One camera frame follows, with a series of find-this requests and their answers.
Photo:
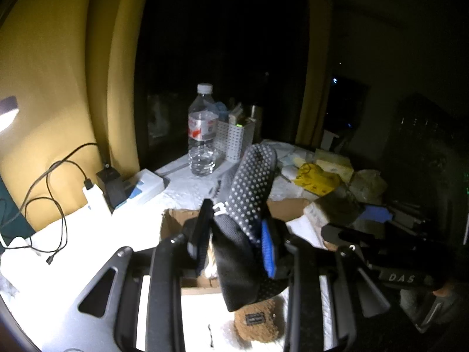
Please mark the brown fuzzy sock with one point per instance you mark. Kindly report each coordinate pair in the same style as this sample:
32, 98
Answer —
263, 332

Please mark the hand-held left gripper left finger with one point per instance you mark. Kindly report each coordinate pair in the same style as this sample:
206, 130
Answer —
199, 236

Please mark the black dotted sock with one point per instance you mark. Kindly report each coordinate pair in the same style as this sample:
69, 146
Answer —
249, 190

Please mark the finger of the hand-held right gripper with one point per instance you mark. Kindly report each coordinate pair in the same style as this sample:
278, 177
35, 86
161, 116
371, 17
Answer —
375, 213
342, 234

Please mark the white power bank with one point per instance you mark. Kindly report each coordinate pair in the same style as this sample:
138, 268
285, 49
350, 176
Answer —
97, 200

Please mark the brown cardboard box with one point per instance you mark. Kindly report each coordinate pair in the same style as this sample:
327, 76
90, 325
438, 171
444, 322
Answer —
172, 223

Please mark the person's right hand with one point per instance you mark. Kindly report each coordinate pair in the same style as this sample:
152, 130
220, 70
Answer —
443, 290

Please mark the pile of white cloths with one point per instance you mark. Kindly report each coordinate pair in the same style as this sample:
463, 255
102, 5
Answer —
289, 154

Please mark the small beige carton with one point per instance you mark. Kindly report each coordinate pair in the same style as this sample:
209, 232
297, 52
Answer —
238, 113

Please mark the wide yellow curtain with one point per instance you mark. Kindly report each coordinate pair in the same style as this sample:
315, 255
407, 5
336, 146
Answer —
55, 62

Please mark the dark green cloth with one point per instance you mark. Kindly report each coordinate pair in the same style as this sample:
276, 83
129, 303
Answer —
11, 220

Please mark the white desk lamp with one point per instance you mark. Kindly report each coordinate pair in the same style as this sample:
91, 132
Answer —
7, 112

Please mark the yellow tissue pack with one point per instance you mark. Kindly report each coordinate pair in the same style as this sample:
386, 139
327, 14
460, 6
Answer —
317, 179

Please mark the white and blue carton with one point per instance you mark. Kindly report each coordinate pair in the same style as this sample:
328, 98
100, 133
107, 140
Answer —
144, 187

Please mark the cream plastic bag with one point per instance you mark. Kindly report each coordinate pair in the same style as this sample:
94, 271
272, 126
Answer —
370, 184

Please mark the black power adapter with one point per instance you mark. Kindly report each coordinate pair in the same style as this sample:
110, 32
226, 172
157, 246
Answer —
111, 189

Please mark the blue plastic bag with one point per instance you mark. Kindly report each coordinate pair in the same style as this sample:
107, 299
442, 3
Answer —
221, 109

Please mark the white towel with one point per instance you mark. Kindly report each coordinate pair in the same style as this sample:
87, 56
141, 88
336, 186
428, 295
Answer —
306, 228

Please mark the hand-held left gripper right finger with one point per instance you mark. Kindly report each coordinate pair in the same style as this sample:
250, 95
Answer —
269, 249

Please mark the white perforated basket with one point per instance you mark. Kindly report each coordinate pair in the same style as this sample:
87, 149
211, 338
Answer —
234, 141

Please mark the clear plastic water bottle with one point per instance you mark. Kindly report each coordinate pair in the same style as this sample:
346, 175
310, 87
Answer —
201, 135

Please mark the narrow yellow curtain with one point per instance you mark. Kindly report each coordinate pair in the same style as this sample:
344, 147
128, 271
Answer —
315, 62

